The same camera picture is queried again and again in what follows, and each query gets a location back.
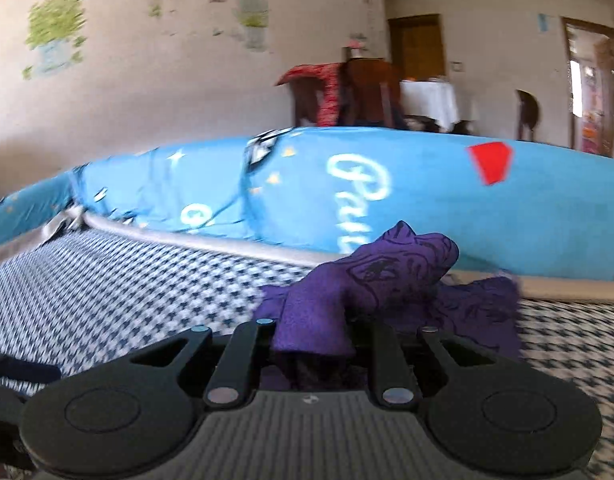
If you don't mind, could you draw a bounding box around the brown wooden door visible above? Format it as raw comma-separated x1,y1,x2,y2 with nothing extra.
387,14,447,81

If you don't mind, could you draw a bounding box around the blue printed sofa back cover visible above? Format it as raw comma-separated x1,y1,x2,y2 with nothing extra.
0,127,614,282

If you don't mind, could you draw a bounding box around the red patterned cloth on chair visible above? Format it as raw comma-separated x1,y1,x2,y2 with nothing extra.
277,63,341,127

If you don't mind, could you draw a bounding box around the white clothed dining table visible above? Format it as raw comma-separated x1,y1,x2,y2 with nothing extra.
400,79,477,134

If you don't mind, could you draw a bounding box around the purple floral garment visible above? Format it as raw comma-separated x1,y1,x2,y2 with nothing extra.
253,221,522,391

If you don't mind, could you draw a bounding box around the dark wooden chair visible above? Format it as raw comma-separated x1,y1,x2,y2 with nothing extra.
288,58,406,129
516,89,540,142

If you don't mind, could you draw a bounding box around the houndstooth sofa seat cover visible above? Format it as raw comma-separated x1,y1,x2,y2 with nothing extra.
0,210,614,479

